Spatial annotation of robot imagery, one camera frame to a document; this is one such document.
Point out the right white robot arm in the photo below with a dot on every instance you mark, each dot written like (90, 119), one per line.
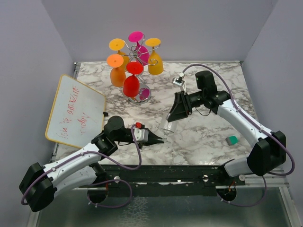
(267, 152)

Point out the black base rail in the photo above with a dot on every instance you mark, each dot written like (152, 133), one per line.
(162, 180)

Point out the pink wine glass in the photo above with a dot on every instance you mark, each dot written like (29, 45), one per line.
(142, 53)

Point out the orange wine glass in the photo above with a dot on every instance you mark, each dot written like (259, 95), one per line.
(117, 74)

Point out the yellow wine glass right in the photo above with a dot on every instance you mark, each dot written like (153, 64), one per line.
(155, 63)

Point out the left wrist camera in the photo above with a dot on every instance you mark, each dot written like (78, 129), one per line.
(141, 134)

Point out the yellow framed whiteboard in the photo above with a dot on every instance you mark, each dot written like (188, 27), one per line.
(77, 114)

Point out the yellow wine glass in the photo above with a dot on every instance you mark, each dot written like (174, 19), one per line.
(155, 63)
(117, 45)

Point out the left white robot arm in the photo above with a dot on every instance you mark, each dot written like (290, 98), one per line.
(41, 184)

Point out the green whiteboard eraser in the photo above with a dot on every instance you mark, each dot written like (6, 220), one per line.
(232, 140)

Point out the red wine glass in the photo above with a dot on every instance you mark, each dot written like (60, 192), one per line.
(131, 84)

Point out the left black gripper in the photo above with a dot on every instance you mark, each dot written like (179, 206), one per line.
(152, 139)

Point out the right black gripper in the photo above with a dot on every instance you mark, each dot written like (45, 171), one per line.
(181, 108)

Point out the yellow wine glass left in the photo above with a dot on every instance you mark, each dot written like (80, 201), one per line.
(117, 45)

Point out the clear wine glass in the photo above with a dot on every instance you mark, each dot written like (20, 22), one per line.
(166, 127)

